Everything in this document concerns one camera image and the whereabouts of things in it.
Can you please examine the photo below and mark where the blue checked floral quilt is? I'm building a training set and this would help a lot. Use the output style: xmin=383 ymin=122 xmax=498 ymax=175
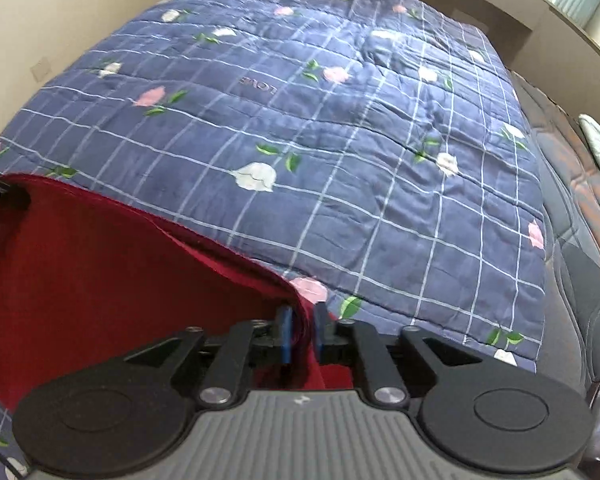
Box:
xmin=0 ymin=0 xmax=548 ymax=480

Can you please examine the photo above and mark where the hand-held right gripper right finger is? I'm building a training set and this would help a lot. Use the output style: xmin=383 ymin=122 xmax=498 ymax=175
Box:
xmin=313 ymin=302 xmax=483 ymax=407

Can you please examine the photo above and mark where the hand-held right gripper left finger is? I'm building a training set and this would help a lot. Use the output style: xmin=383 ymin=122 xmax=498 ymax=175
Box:
xmin=124 ymin=304 xmax=295 ymax=407

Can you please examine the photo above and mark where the black cable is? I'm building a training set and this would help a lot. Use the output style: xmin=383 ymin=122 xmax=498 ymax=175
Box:
xmin=0 ymin=437 xmax=27 ymax=480

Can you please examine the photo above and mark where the red long-sleeve shirt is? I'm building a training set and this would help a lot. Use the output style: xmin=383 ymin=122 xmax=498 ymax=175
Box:
xmin=0 ymin=172 xmax=356 ymax=413

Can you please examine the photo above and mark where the grey quilted mattress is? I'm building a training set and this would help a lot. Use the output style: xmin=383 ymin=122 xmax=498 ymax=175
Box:
xmin=507 ymin=70 xmax=600 ymax=480

